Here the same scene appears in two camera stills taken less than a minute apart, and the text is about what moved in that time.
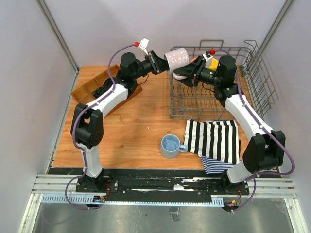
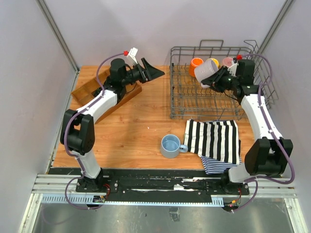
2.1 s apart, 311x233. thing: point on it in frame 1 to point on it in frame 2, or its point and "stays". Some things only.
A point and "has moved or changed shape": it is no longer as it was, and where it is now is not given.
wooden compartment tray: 85,93 stays
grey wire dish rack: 254,82 stays
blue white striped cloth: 213,166 stays
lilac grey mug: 175,58 has moved or changed shape
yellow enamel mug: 214,65 stays
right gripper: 191,69 to 215,79
